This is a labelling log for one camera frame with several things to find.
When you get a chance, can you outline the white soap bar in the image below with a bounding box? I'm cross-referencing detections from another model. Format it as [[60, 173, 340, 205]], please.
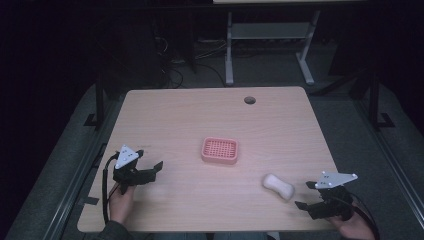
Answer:
[[262, 173, 296, 201]]

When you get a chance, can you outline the person's left hand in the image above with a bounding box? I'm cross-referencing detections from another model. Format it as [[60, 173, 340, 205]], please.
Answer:
[[108, 185, 136, 225]]

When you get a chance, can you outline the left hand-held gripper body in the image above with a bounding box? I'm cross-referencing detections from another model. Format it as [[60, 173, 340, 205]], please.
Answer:
[[112, 144, 158, 196]]

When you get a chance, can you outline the pink soap dish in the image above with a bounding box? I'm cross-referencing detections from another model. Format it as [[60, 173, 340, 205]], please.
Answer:
[[200, 136, 240, 165]]

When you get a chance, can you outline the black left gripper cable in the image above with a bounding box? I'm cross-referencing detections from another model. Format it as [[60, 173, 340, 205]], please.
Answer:
[[101, 151, 122, 225]]

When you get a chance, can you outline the black tape strip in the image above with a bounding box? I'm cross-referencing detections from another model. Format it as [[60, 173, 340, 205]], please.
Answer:
[[77, 196, 101, 206]]

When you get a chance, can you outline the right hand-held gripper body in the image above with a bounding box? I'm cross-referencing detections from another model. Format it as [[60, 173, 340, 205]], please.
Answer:
[[309, 171, 359, 222]]

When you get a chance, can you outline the black metal stand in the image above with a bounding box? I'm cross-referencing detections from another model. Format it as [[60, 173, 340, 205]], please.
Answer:
[[83, 73, 108, 132], [365, 71, 396, 131]]

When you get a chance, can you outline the tangle of floor cables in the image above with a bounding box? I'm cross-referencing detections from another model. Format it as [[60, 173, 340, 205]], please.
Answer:
[[151, 34, 229, 89]]

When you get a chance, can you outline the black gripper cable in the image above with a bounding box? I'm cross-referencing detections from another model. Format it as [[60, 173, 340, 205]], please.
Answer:
[[348, 193, 382, 240], [101, 151, 122, 225]]

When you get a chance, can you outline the person's right hand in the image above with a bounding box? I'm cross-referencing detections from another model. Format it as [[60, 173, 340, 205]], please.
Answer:
[[328, 212, 377, 240]]

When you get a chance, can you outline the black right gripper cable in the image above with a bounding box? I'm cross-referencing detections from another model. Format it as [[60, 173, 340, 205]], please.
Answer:
[[348, 193, 382, 240]]

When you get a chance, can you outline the white metal stand frame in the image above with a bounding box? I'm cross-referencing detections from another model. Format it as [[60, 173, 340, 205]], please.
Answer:
[[224, 9, 322, 86]]

